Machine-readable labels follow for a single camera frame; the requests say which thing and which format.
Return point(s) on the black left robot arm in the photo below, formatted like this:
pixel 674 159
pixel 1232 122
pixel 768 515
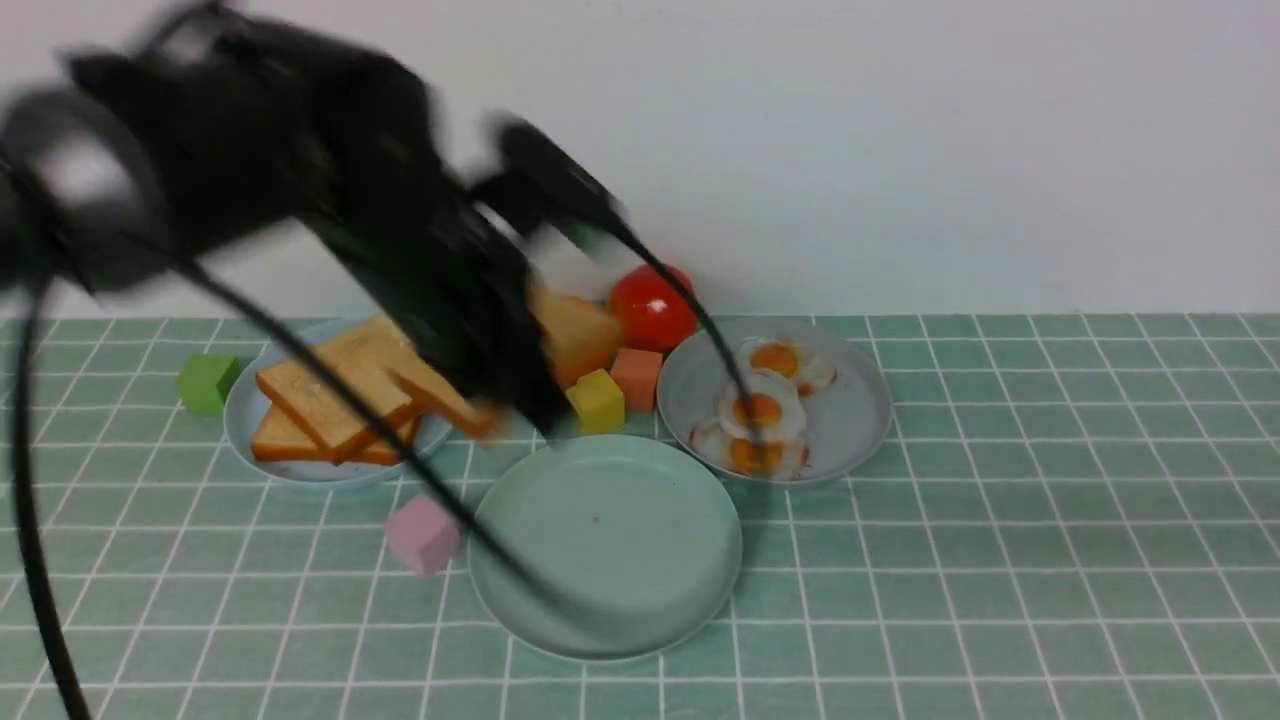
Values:
pixel 221 124

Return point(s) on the grey egg plate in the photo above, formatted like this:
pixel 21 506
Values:
pixel 845 423

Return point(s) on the light blue bread plate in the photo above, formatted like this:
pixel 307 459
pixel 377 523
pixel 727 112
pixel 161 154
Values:
pixel 247 406

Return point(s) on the green cube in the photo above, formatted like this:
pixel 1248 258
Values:
pixel 203 384

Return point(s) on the toast slice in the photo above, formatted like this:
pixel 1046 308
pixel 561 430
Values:
pixel 278 439
pixel 354 357
pixel 579 339

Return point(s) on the fried egg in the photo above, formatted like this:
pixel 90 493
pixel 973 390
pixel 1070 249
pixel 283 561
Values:
pixel 807 371
pixel 771 410
pixel 780 460

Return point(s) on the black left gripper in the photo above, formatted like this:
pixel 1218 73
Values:
pixel 444 258

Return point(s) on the red tomato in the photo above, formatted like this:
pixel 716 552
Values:
pixel 654 317

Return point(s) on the yellow cube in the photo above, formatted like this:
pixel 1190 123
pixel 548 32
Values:
pixel 598 402

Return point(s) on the salmon pink cube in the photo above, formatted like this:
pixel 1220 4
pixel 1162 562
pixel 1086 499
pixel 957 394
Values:
pixel 637 372

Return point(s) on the green plate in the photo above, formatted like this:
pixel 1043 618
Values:
pixel 645 538

